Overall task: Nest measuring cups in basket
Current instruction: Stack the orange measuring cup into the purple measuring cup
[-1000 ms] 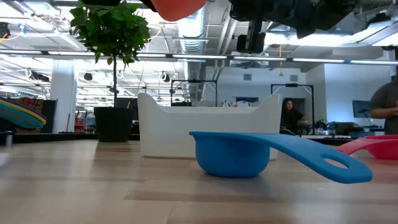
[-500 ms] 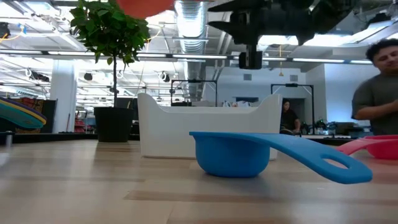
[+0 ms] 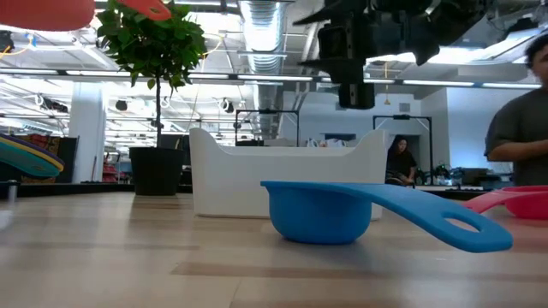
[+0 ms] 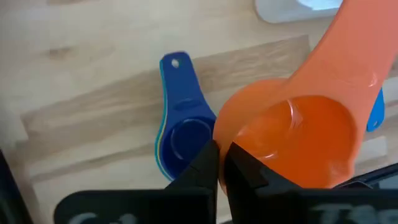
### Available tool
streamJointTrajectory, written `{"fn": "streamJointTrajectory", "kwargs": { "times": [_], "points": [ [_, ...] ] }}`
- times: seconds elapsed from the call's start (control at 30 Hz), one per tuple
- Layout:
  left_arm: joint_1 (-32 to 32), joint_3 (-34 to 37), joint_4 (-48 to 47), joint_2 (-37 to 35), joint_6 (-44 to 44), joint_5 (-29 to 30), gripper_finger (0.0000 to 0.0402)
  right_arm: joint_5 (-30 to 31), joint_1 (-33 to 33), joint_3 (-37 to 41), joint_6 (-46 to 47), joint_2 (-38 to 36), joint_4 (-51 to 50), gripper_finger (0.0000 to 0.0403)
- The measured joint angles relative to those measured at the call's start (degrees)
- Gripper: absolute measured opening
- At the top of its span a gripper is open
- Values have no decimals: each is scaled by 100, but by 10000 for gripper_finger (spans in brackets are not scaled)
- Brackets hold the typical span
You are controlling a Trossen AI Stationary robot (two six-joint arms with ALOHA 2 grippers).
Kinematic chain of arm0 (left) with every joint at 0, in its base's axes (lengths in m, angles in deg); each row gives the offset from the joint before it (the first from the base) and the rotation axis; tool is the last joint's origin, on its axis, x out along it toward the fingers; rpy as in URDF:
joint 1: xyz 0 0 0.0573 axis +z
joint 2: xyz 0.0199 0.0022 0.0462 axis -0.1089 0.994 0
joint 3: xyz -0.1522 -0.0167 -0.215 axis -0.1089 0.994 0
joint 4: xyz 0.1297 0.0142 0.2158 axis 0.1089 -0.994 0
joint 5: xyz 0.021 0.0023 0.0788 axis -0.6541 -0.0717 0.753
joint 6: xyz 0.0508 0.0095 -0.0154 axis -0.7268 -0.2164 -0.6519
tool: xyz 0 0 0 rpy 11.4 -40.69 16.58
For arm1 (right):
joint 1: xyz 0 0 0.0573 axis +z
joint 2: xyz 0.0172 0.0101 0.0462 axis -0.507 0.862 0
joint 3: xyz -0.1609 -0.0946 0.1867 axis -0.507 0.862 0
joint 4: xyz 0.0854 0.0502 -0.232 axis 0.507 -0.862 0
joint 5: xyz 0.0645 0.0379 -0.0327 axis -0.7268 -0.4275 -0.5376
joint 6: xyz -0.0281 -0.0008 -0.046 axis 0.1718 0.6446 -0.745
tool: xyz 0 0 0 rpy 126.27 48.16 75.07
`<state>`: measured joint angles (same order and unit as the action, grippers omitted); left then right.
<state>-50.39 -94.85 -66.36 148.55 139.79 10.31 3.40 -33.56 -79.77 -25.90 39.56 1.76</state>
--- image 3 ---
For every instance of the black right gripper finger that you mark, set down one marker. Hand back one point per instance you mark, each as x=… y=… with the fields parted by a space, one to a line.
x=338 y=70
x=356 y=96

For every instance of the blue measuring cup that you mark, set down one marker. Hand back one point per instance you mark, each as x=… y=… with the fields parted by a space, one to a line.
x=317 y=214

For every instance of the white plastic basket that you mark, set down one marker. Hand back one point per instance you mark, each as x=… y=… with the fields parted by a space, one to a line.
x=257 y=179

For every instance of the red measuring cup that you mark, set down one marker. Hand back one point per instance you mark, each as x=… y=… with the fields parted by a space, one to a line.
x=526 y=205

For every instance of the orange measuring cup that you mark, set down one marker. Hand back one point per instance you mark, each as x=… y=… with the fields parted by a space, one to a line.
x=43 y=13

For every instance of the teal measuring cup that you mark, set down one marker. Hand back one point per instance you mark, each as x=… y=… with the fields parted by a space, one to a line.
x=21 y=164

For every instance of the white floral bag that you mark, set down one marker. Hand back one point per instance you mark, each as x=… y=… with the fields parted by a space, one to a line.
x=338 y=143

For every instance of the long ceiling light strip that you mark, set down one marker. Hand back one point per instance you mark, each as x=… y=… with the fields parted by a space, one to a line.
x=274 y=78

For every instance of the person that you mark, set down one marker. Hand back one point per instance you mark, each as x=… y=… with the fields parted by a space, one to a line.
x=400 y=164
x=522 y=124

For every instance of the background black robot arms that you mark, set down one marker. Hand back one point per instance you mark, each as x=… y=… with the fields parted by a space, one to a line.
x=441 y=173

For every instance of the dark background desk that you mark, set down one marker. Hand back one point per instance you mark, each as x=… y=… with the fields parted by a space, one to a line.
x=471 y=174

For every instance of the black computer monitor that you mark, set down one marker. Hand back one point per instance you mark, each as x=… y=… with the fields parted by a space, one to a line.
x=175 y=142

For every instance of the green plant in black pot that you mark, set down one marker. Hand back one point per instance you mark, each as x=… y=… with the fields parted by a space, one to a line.
x=150 y=47

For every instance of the white pillar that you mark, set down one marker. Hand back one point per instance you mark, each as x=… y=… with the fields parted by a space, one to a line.
x=87 y=128

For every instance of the black panel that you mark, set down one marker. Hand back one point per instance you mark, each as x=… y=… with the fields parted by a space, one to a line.
x=70 y=162

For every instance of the black metal frame rig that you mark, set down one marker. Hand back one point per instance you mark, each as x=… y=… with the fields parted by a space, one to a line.
x=402 y=116
x=267 y=111

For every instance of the silver ventilation duct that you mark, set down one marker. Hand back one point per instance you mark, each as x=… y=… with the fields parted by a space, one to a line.
x=261 y=25

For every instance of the black aluminium table frame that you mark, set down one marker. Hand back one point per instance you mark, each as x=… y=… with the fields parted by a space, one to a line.
x=85 y=188

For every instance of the grey metal post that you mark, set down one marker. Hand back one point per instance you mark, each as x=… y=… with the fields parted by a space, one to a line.
x=12 y=190

